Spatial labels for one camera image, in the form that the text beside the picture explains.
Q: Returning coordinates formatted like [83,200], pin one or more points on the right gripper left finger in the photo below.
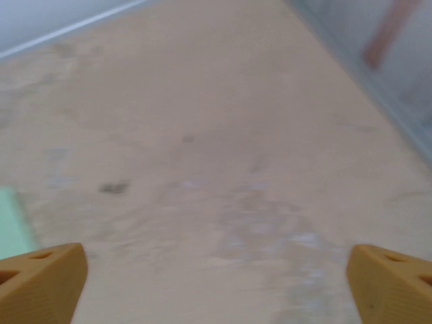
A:
[40,287]

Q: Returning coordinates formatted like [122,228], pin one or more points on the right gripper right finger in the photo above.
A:
[395,290]

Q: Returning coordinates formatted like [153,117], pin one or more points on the light green paper sheet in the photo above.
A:
[13,222]

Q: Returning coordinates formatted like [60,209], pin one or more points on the aluminium table side rail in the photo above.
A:
[371,84]

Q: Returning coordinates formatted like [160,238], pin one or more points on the aluminium table end rail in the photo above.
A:
[67,28]

